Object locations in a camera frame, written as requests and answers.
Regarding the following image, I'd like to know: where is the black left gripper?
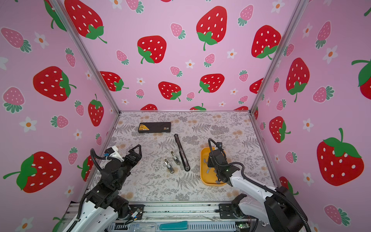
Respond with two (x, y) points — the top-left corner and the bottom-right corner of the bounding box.
(116, 145), (141, 190)

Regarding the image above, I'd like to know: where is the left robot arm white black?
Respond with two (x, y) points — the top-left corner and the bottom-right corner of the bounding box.
(64, 145), (144, 232)

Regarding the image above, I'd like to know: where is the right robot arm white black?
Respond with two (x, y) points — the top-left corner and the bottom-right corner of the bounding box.
(208, 138), (311, 232)

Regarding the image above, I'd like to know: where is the yellow plastic tray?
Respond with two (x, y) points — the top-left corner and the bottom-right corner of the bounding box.
(200, 148), (226, 187)

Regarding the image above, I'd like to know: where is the black tool case yellow label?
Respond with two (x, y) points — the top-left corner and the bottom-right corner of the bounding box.
(138, 122), (172, 133)

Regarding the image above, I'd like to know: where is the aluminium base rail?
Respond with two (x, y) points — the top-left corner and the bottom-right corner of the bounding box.
(59, 200), (273, 232)

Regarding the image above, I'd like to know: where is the teal handled tool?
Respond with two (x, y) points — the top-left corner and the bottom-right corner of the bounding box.
(159, 221), (188, 231)

